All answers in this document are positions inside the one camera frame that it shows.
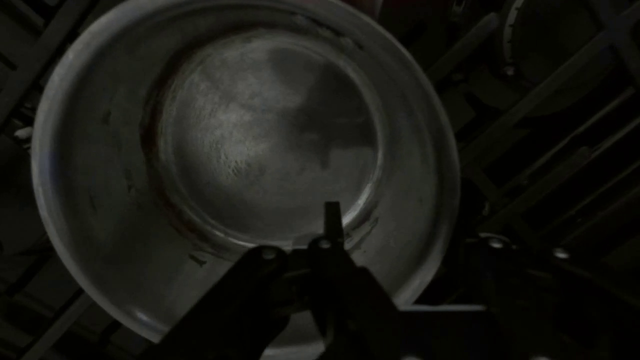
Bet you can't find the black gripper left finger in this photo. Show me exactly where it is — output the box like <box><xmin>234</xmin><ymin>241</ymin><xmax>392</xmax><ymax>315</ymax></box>
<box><xmin>158</xmin><ymin>199</ymin><xmax>405</xmax><ymax>360</ymax></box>

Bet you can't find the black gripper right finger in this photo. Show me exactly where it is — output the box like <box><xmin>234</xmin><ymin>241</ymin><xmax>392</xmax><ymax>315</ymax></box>
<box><xmin>459</xmin><ymin>230</ymin><xmax>633</xmax><ymax>360</ymax></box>

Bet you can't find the small steel pot with handle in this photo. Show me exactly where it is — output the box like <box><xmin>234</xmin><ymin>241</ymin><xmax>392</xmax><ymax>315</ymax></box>
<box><xmin>28</xmin><ymin>0</ymin><xmax>465</xmax><ymax>360</ymax></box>

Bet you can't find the large round stove burner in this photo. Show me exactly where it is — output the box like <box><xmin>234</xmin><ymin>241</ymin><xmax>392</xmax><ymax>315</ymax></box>
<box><xmin>500</xmin><ymin>0</ymin><xmax>607</xmax><ymax>116</ymax></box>

